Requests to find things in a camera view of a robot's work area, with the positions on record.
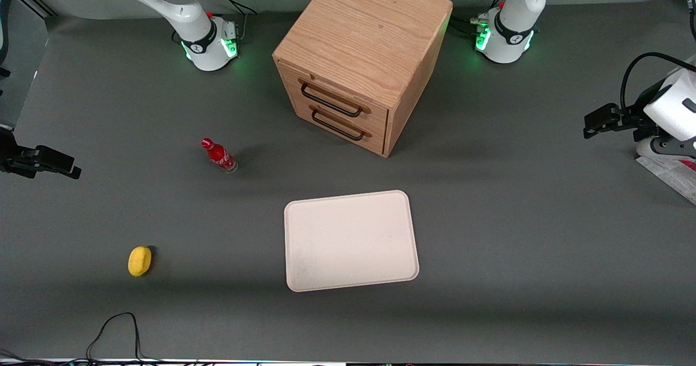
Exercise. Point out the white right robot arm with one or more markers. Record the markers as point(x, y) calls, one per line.
point(190, 29)

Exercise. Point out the red cola bottle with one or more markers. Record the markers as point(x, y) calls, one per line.
point(218, 155)

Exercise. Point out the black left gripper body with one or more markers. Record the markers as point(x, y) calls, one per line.
point(632, 120)

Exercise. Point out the wooden drawer front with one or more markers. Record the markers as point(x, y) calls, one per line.
point(375, 140)
point(375, 117)

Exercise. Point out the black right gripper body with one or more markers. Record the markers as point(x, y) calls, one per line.
point(11, 149)

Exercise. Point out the red plaid cookie box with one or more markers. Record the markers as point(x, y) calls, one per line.
point(674, 177)

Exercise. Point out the yellow lemon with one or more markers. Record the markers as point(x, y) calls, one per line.
point(139, 261)

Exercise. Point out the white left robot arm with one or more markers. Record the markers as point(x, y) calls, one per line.
point(511, 34)

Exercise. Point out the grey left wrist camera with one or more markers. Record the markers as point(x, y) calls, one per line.
point(666, 147)

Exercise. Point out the cream rectangular tray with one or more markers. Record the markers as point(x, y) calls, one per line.
point(350, 241)

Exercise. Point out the black frame bar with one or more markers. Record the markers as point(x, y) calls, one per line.
point(35, 2)

